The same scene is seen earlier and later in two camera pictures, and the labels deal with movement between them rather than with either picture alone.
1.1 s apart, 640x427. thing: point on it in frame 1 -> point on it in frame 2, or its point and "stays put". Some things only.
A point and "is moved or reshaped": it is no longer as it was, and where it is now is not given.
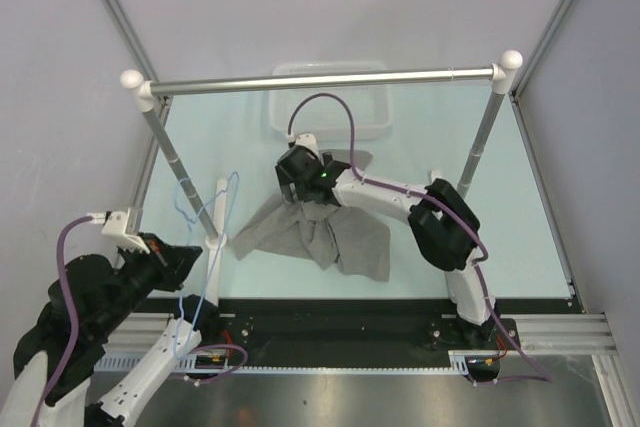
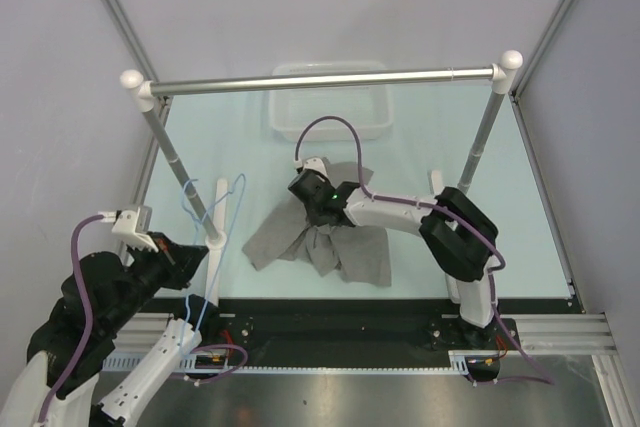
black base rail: (366, 331) stays put
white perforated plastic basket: (326, 116) stays put
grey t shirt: (332, 234) is moved or reshaped
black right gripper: (285, 183) -> (313, 218)
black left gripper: (169, 259) stays put
